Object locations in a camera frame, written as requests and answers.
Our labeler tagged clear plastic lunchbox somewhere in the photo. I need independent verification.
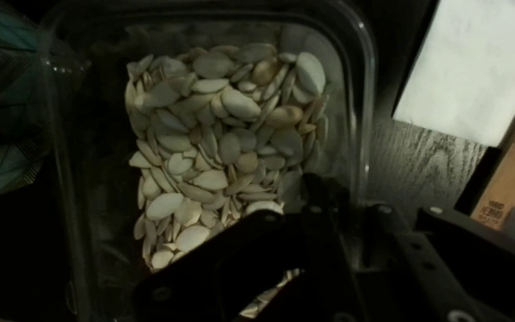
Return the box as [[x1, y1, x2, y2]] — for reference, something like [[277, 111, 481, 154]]
[[38, 0, 379, 322]]

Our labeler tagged flat white napkin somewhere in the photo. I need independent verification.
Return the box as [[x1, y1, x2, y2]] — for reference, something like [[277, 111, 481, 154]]
[[392, 0, 515, 149]]

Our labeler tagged wooden spoon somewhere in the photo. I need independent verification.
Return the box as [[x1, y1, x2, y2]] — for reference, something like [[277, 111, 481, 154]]
[[470, 70, 515, 233]]

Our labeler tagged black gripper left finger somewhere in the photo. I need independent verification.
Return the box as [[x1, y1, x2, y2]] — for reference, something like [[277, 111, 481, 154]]
[[131, 172, 356, 322]]

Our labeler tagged pumpkin seeds pile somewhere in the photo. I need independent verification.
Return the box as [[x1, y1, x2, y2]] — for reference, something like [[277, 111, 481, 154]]
[[122, 42, 331, 319]]

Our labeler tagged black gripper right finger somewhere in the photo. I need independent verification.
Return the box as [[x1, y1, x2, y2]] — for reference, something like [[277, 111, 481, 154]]
[[356, 203, 515, 322]]

